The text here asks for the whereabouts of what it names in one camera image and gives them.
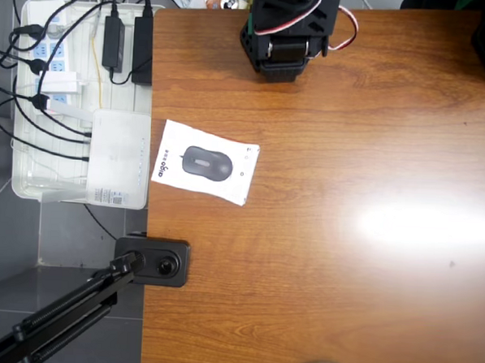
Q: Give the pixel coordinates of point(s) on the orange white mouse box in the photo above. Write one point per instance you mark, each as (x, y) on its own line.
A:
(204, 163)

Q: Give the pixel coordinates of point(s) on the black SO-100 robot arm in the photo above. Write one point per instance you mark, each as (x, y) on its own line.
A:
(286, 49)

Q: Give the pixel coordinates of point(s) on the black desk clamp base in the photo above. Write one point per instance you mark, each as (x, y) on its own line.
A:
(160, 266)

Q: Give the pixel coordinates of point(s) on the white router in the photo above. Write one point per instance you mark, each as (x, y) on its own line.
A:
(117, 158)

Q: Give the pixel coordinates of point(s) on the white plastic tray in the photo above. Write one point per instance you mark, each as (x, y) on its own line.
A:
(121, 98)

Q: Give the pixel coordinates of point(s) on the black power adapter brick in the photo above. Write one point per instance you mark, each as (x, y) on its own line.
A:
(143, 50)
(113, 40)

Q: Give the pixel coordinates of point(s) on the metal drink can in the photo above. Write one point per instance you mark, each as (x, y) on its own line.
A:
(229, 1)

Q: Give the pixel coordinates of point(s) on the white plug charger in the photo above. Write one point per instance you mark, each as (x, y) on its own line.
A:
(58, 82)

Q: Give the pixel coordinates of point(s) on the white power strip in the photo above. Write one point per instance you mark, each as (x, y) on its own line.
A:
(58, 54)

